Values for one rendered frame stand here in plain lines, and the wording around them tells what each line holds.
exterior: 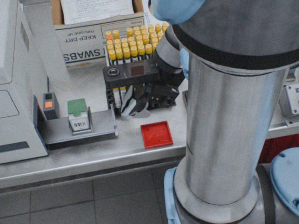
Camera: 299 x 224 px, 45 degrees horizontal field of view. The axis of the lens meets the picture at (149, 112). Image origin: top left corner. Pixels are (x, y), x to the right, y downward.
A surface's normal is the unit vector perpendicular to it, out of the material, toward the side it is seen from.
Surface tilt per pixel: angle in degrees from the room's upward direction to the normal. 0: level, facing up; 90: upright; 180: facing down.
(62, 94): 0
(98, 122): 0
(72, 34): 95
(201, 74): 91
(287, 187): 8
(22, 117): 90
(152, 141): 0
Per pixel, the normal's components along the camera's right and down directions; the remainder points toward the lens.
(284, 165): 0.07, -0.69
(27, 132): 0.18, 0.76
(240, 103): -0.04, 0.79
